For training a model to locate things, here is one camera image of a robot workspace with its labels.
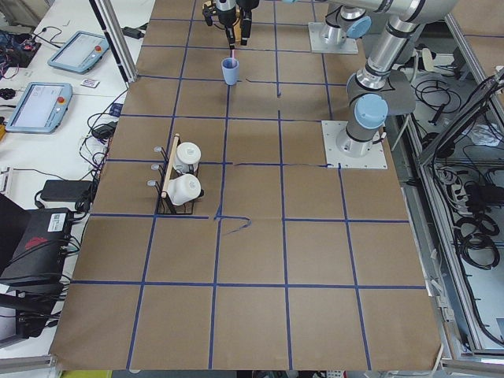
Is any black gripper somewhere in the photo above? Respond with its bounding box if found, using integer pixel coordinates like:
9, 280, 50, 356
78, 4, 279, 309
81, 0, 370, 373
202, 0, 260, 50

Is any light blue plastic cup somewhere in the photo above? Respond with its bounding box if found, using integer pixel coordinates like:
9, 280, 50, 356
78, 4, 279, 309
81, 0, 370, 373
221, 57, 239, 86

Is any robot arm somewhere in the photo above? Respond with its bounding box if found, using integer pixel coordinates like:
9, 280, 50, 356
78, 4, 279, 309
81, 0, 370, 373
202, 0, 372, 54
326, 1, 457, 158

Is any bamboo cylindrical holder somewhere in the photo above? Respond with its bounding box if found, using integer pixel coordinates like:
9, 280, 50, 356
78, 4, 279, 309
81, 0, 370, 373
234, 16, 242, 44

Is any wooden rack rod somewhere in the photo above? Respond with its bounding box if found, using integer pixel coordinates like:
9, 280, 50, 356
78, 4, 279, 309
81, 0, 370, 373
161, 133, 180, 198

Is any white mug left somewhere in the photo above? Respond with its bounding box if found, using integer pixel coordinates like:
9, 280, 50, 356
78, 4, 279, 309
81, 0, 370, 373
173, 142, 202, 174

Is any white mug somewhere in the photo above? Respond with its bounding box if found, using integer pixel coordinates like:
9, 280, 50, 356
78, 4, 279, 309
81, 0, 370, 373
168, 174, 202, 206
173, 142, 202, 174

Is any teach pendant far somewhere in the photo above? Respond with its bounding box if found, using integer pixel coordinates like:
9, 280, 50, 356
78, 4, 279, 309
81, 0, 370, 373
47, 31, 109, 74

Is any teach pendant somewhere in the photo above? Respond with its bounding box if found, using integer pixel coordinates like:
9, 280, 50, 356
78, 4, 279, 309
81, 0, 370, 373
6, 82, 73, 134
47, 31, 109, 74

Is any white mug right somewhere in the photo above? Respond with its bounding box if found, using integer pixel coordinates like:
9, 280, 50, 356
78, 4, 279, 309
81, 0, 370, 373
168, 174, 202, 206

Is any teach pendant near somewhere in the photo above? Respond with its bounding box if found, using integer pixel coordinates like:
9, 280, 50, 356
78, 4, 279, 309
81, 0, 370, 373
6, 82, 73, 134

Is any black power brick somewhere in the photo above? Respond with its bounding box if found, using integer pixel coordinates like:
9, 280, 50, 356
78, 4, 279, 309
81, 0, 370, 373
34, 180, 92, 209

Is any black computer box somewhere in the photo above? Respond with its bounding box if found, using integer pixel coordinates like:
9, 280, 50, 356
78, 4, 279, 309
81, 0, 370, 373
1, 195, 73, 287

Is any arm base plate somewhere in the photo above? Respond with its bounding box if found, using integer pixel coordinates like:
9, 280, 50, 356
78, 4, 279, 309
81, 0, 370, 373
308, 22, 358, 54
321, 120, 387, 169

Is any aluminium frame post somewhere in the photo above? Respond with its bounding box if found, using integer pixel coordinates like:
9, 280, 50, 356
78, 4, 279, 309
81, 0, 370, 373
89, 0, 138, 84

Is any black wire mug rack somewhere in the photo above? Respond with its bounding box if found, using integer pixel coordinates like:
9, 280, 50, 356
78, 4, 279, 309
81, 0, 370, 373
147, 139, 204, 215

